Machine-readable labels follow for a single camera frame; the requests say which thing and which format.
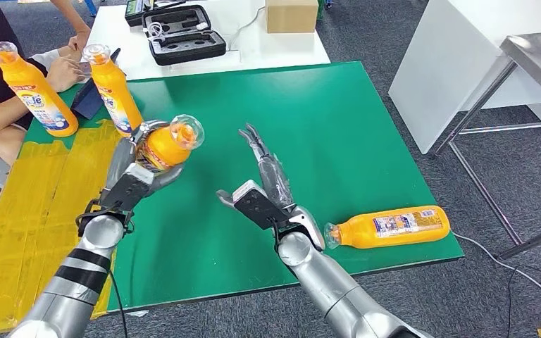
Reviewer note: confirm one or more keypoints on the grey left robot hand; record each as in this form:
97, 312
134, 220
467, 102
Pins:
119, 158

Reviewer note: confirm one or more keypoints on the yellow tape sheet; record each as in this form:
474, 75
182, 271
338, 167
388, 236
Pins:
23, 242

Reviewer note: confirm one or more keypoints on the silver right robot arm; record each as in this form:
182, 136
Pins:
336, 289

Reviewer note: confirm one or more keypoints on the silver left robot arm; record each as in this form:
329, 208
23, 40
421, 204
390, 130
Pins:
74, 280

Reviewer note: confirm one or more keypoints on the person's left forearm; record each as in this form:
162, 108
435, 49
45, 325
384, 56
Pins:
72, 16

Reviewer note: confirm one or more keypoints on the clear plastic film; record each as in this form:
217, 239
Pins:
277, 179

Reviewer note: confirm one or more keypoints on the orange detergent bottle clear cap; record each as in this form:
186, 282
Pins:
392, 226
32, 93
168, 147
114, 98

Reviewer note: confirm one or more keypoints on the brown cardboard box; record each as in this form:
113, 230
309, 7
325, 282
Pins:
292, 16

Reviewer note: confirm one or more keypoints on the black foam-lined case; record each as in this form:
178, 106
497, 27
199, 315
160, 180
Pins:
191, 45

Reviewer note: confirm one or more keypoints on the tablet in blue case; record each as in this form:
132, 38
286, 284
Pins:
85, 105

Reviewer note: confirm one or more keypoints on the person's right forearm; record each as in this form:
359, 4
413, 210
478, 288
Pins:
7, 109

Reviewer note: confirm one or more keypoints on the person's left hand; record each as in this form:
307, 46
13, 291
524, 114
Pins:
79, 42

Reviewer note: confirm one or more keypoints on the black device green screen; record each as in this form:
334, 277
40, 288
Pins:
135, 11

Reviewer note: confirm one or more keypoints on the person's right hand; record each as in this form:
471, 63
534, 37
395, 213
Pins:
65, 73

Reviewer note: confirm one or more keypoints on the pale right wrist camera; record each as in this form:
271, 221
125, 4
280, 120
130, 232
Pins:
259, 207

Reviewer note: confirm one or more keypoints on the small white adapter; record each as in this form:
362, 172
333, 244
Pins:
202, 27

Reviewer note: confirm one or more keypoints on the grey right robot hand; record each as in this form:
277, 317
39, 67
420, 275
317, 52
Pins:
275, 182

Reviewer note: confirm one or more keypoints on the green plastic crate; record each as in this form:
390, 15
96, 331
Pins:
319, 9

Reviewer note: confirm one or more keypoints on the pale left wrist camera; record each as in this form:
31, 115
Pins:
128, 189

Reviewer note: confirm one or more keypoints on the blue frame leg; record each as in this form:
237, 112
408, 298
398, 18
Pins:
90, 7

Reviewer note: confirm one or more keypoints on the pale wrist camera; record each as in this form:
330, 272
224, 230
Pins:
128, 189
259, 207

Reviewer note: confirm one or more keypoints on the smartphone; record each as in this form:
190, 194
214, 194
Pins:
85, 67

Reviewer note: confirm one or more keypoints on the white table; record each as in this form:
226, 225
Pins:
280, 50

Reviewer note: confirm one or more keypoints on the white paper scrap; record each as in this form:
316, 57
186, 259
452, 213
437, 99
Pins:
136, 314

